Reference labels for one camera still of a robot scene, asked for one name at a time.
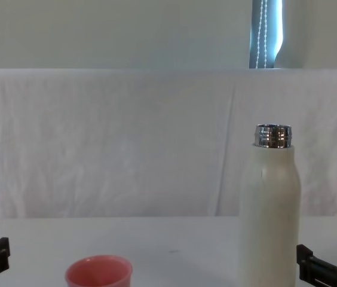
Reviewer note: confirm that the white table cloth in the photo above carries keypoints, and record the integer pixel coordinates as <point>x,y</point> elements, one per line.
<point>156,239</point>

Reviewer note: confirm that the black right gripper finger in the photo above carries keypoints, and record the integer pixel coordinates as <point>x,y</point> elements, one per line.
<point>306,263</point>

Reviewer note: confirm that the cream vacuum bottle steel neck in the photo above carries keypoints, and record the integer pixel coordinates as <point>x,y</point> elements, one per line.
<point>268,215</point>

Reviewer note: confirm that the white curtain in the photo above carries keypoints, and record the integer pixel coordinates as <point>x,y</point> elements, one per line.
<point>96,33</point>

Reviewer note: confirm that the white draped backdrop cloth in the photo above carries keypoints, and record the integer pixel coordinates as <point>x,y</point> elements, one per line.
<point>126,143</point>

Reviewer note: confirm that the pink plastic cup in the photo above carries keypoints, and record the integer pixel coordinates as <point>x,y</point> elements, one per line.
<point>96,273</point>

